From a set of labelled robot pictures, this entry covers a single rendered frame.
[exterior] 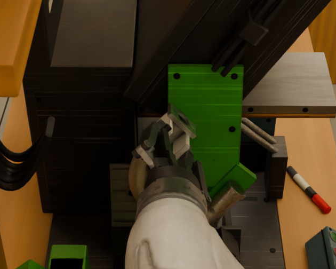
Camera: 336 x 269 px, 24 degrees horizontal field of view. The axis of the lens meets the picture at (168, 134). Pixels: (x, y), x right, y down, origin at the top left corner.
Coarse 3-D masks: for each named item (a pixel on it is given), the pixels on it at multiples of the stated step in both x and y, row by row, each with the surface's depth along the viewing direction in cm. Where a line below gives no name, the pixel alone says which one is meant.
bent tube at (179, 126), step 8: (168, 112) 117; (176, 112) 118; (176, 120) 116; (184, 120) 120; (176, 128) 118; (184, 128) 117; (192, 128) 119; (176, 136) 118; (192, 136) 118; (136, 160) 120; (136, 168) 121; (144, 168) 121; (136, 176) 121; (144, 176) 122; (136, 184) 122; (144, 184) 122; (136, 192) 123; (136, 200) 124
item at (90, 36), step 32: (64, 0) 137; (96, 0) 137; (128, 0) 137; (64, 32) 130; (96, 32) 130; (128, 32) 130; (64, 64) 123; (96, 64) 123; (128, 64) 123; (32, 96) 126; (64, 96) 126; (96, 96) 126; (32, 128) 131; (64, 128) 131; (96, 128) 131; (128, 128) 131; (64, 160) 135; (96, 160) 135; (128, 160) 136; (64, 192) 141; (96, 192) 141
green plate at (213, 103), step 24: (168, 72) 117; (192, 72) 117; (216, 72) 117; (240, 72) 117; (168, 96) 119; (192, 96) 119; (216, 96) 119; (240, 96) 119; (192, 120) 121; (216, 120) 121; (240, 120) 121; (192, 144) 123; (216, 144) 123; (216, 168) 125
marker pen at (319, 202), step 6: (288, 168) 152; (294, 174) 151; (300, 180) 150; (300, 186) 149; (306, 186) 148; (306, 192) 148; (312, 192) 147; (312, 198) 147; (318, 198) 146; (318, 204) 145; (324, 204) 145; (324, 210) 144; (330, 210) 145
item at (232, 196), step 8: (232, 184) 123; (224, 192) 123; (232, 192) 122; (240, 192) 123; (216, 200) 124; (224, 200) 123; (232, 200) 123; (208, 208) 125; (216, 208) 124; (224, 208) 124; (208, 216) 124; (216, 216) 124; (216, 224) 125
